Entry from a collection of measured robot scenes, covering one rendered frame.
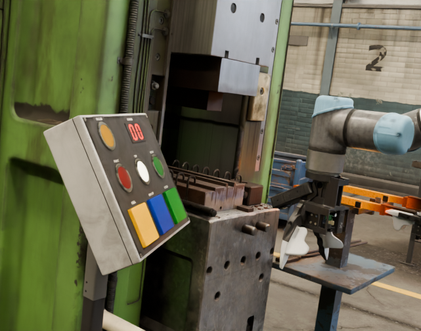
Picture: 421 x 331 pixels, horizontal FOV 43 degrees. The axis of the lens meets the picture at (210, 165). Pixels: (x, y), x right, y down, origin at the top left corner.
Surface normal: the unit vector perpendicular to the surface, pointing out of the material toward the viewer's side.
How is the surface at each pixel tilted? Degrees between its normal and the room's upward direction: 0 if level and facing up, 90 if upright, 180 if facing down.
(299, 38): 90
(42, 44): 89
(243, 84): 90
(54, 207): 90
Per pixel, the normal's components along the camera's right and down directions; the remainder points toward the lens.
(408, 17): -0.54, 0.04
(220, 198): 0.78, 0.18
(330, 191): -0.74, 0.00
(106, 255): -0.22, 0.11
